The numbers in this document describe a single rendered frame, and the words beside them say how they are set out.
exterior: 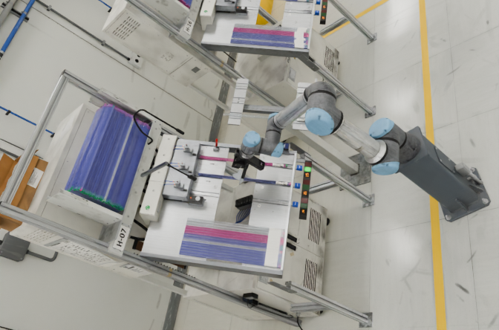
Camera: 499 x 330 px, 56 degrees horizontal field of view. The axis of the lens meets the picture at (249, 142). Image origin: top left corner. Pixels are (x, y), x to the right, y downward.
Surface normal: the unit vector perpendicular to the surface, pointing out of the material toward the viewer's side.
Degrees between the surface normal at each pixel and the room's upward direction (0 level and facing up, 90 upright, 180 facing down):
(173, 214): 44
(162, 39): 90
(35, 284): 90
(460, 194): 90
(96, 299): 90
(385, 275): 0
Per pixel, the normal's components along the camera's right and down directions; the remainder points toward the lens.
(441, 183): 0.01, 0.74
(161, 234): -0.05, -0.55
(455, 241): -0.73, -0.46
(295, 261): 0.67, -0.30
